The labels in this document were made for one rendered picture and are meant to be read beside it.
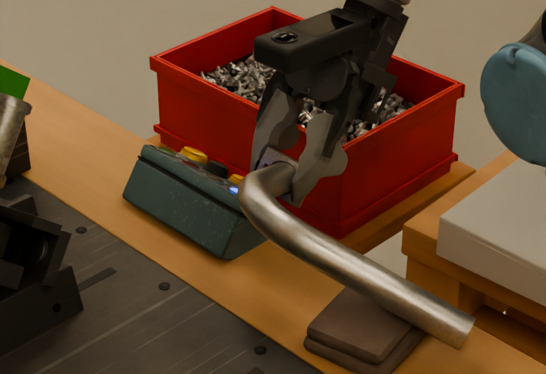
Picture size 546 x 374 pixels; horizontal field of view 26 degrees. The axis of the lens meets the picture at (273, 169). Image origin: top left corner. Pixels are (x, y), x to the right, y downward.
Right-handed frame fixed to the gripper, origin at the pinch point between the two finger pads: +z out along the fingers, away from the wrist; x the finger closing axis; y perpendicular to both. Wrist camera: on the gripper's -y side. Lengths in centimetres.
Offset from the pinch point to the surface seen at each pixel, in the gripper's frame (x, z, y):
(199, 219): 2.0, 6.2, -5.4
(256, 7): 181, -21, 195
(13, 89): 10.5, 0.8, -25.1
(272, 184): -4.2, -0.1, -5.5
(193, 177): 4.8, 3.0, -5.4
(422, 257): -8.0, 2.3, 18.9
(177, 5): 200, -12, 182
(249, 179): -3.9, 0.1, -8.6
